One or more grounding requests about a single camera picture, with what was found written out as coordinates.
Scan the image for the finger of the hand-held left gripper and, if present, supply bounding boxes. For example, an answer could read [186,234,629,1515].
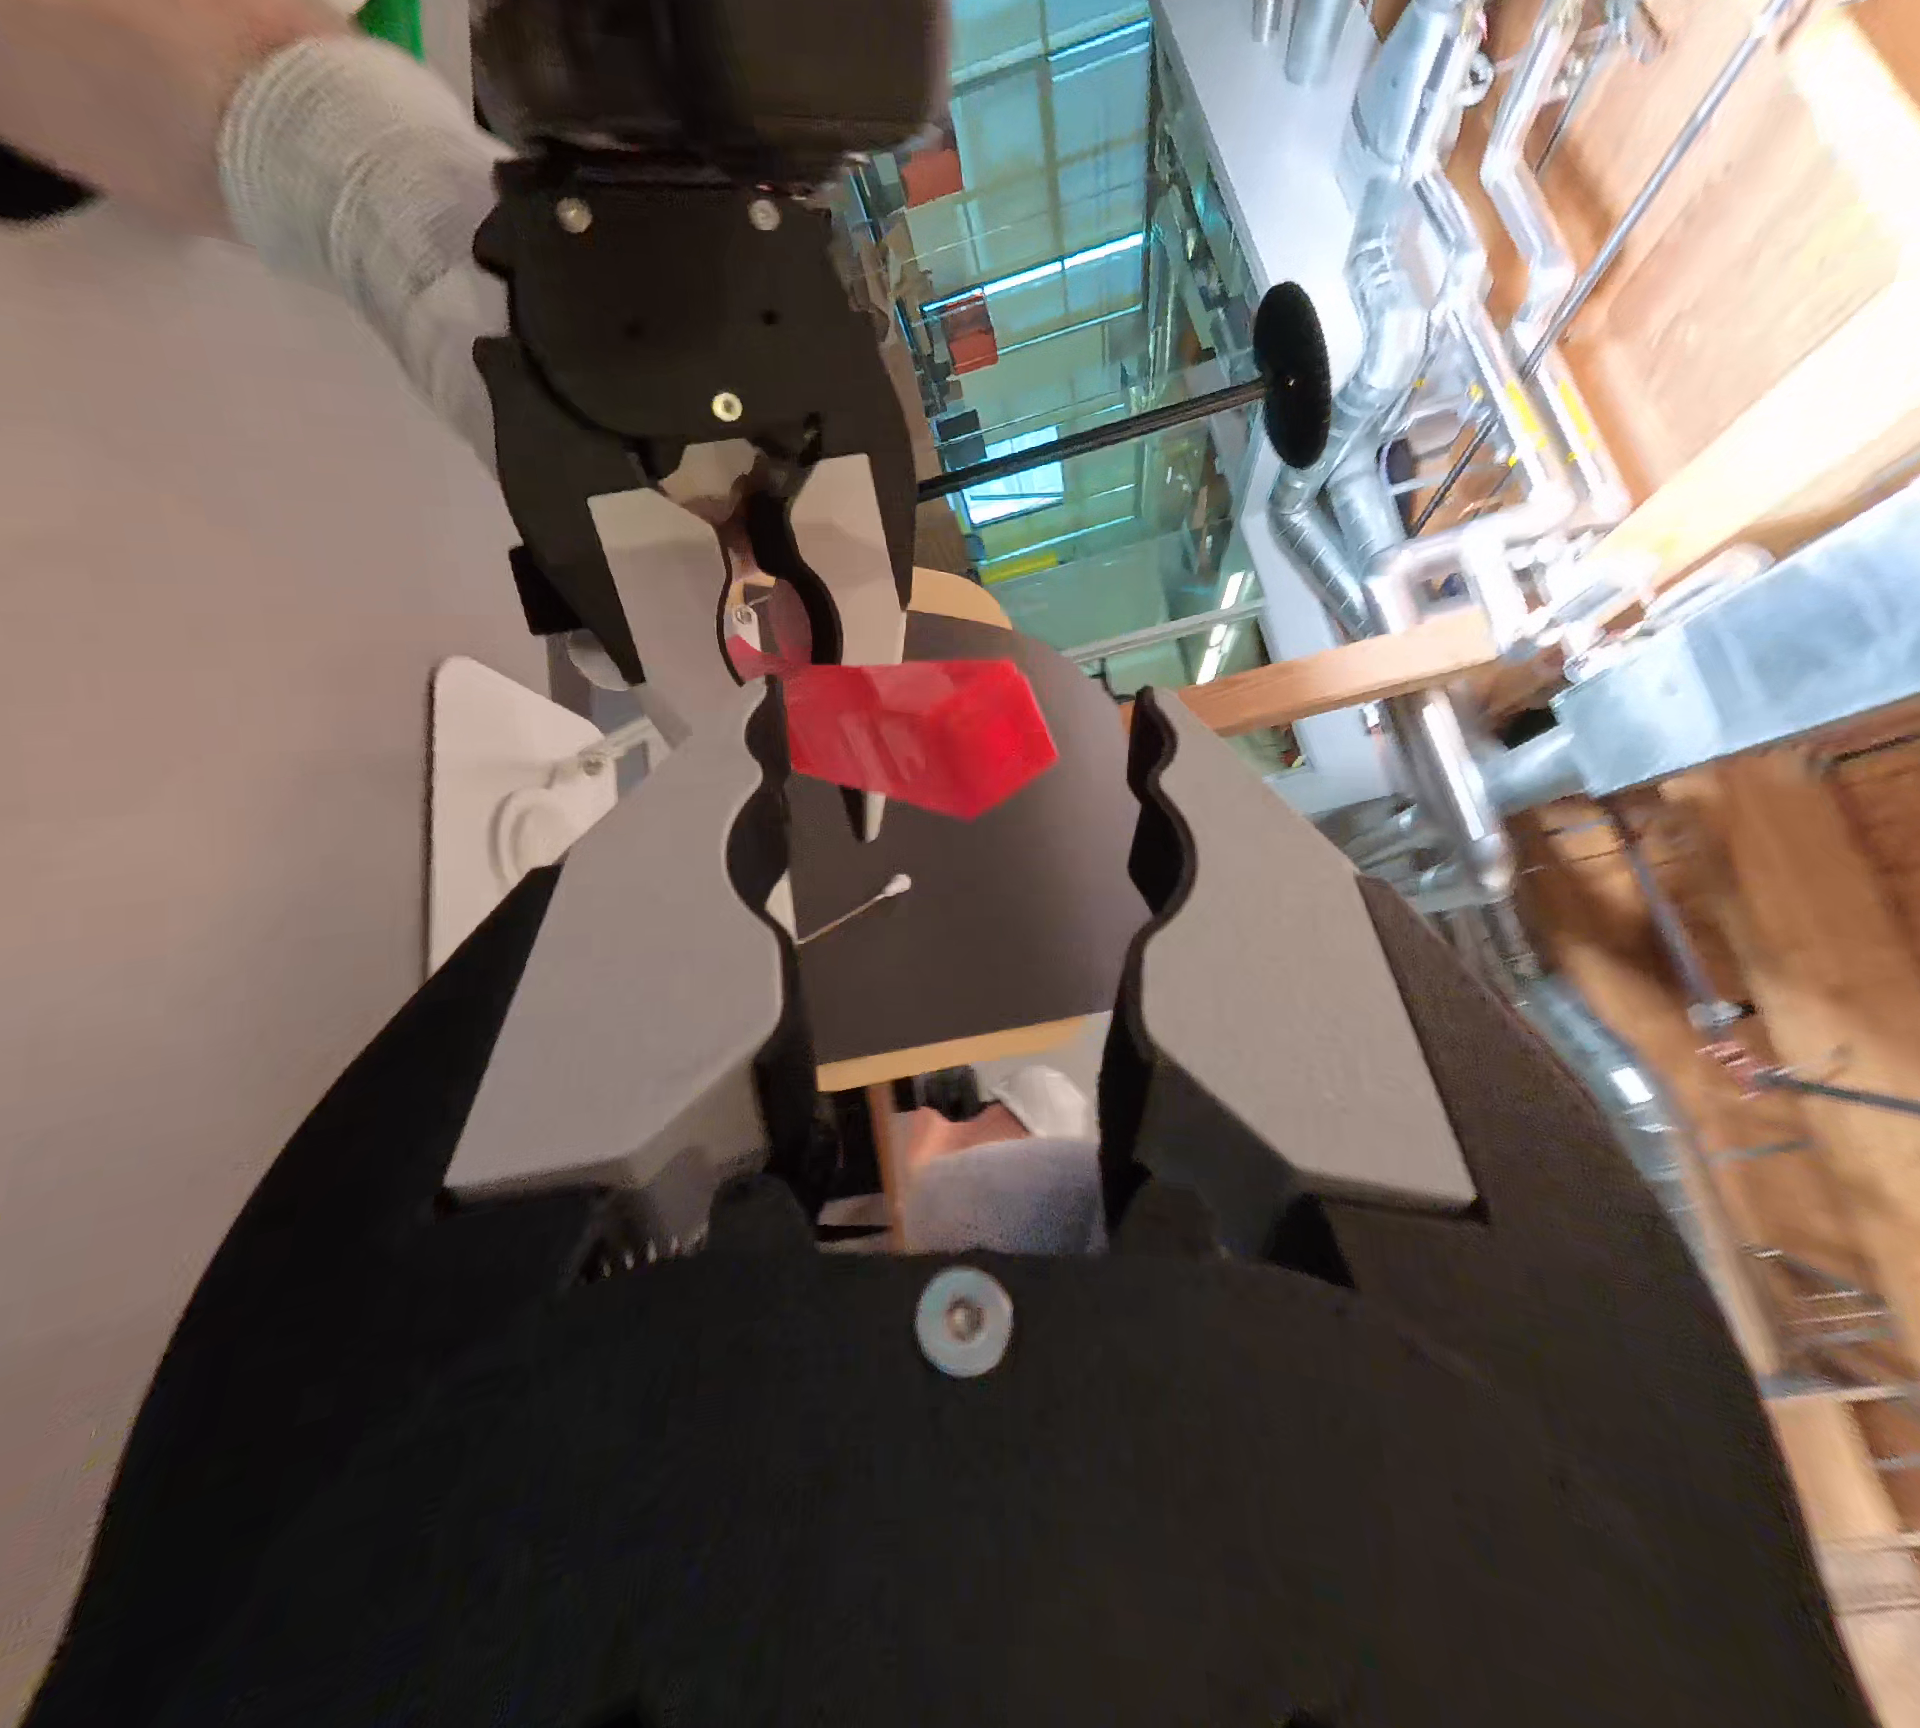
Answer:
[588,488,767,744]
[750,455,916,850]

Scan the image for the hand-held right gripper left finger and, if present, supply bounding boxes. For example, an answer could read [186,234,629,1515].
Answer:
[444,675,845,1233]

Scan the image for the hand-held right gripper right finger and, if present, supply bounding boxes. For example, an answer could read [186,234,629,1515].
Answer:
[1100,685,1482,1239]

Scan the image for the red linked cube strip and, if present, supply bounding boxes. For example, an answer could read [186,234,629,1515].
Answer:
[730,580,1061,818]

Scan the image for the person's left forearm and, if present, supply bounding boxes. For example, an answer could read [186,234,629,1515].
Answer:
[0,0,358,246]

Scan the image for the person's left hand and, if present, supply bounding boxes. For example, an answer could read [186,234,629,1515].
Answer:
[217,34,517,484]

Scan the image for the wooden ceiling beam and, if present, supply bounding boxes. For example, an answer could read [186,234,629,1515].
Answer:
[1176,609,1503,740]

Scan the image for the shiny silver pipe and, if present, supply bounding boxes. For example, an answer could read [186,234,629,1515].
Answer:
[1350,110,1651,907]

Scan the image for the black pole stand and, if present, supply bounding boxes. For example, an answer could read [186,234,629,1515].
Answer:
[916,281,1337,507]

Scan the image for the silver spiral duct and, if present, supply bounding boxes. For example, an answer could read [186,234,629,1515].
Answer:
[1265,407,1411,641]

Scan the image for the rectangular silver duct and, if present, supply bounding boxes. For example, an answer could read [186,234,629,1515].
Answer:
[1550,527,1920,801]

